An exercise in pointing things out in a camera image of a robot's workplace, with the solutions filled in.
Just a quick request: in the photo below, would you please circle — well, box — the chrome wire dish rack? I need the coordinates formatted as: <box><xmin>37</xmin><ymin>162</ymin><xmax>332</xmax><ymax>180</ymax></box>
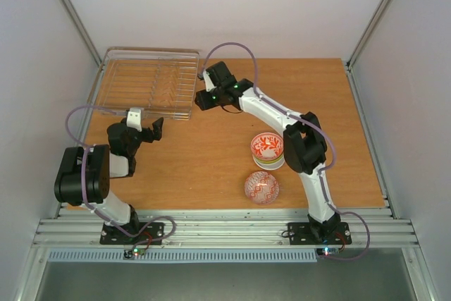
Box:
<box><xmin>88</xmin><ymin>47</ymin><xmax>199</xmax><ymax>120</ymax></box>

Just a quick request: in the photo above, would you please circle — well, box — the red floral pattern bowl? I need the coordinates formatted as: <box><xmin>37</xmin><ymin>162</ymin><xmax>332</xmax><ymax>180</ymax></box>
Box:
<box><xmin>250</xmin><ymin>133</ymin><xmax>283</xmax><ymax>161</ymax></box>

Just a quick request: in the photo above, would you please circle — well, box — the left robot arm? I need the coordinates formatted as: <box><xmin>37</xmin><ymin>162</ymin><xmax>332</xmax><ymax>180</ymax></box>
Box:
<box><xmin>54</xmin><ymin>118</ymin><xmax>164</xmax><ymax>243</ymax></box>

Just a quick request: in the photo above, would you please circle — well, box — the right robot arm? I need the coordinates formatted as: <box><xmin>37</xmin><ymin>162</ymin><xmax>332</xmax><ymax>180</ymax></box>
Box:
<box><xmin>194</xmin><ymin>61</ymin><xmax>341</xmax><ymax>243</ymax></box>

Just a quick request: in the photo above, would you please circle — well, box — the green and white bowl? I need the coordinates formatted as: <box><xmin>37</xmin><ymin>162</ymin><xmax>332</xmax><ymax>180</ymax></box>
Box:
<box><xmin>252</xmin><ymin>153</ymin><xmax>285</xmax><ymax>171</ymax></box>

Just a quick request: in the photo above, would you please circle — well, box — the red geometric pattern bowl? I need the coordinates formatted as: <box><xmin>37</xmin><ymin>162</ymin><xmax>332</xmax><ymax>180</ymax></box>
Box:
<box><xmin>244</xmin><ymin>171</ymin><xmax>280</xmax><ymax>205</ymax></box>

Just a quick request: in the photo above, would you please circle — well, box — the left controller board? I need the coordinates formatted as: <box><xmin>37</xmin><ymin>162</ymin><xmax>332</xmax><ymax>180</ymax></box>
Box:
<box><xmin>123</xmin><ymin>248</ymin><xmax>147</xmax><ymax>259</ymax></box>

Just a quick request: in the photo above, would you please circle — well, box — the controller board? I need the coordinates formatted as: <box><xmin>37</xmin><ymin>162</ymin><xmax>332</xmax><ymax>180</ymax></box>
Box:
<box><xmin>123</xmin><ymin>248</ymin><xmax>147</xmax><ymax>259</ymax></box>
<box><xmin>316</xmin><ymin>247</ymin><xmax>343</xmax><ymax>257</ymax></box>

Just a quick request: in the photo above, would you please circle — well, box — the right controller board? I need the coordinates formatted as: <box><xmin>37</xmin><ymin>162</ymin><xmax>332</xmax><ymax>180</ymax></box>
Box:
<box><xmin>316</xmin><ymin>247</ymin><xmax>343</xmax><ymax>257</ymax></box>

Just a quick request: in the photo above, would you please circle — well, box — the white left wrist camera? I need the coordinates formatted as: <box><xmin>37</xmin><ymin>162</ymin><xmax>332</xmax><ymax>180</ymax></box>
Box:
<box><xmin>125</xmin><ymin>107</ymin><xmax>143</xmax><ymax>132</ymax></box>

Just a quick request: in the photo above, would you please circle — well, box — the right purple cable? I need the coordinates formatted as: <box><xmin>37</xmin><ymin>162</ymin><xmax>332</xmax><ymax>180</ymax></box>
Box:
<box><xmin>199</xmin><ymin>42</ymin><xmax>371</xmax><ymax>262</ymax></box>

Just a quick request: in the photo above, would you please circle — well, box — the purple cable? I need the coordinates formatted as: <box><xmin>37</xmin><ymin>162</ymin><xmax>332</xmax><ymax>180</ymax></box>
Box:
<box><xmin>66</xmin><ymin>104</ymin><xmax>177</xmax><ymax>245</ymax></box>
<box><xmin>199</xmin><ymin>42</ymin><xmax>371</xmax><ymax>262</ymax></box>

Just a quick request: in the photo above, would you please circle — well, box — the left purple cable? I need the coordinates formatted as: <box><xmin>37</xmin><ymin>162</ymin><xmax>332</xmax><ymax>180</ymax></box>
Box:
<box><xmin>66</xmin><ymin>104</ymin><xmax>177</xmax><ymax>245</ymax></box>

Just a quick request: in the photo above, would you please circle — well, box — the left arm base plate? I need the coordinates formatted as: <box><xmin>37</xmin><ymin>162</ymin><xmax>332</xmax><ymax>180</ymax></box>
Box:
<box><xmin>99</xmin><ymin>222</ymin><xmax>165</xmax><ymax>245</ymax></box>

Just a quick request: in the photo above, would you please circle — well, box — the slotted grey cable duct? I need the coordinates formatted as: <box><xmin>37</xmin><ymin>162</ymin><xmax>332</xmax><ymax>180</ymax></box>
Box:
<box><xmin>48</xmin><ymin>248</ymin><xmax>317</xmax><ymax>264</ymax></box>

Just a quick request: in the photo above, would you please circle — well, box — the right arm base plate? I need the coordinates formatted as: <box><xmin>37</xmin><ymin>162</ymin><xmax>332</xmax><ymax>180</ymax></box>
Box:
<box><xmin>287</xmin><ymin>222</ymin><xmax>352</xmax><ymax>245</ymax></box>

